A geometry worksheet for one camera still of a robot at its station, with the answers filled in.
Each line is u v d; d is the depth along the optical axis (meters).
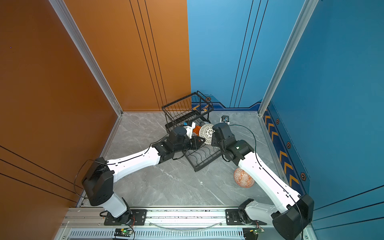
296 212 0.37
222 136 0.54
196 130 0.75
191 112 1.15
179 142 0.63
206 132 0.81
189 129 0.72
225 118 0.64
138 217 0.74
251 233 0.71
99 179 0.44
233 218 0.72
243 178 0.85
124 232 0.71
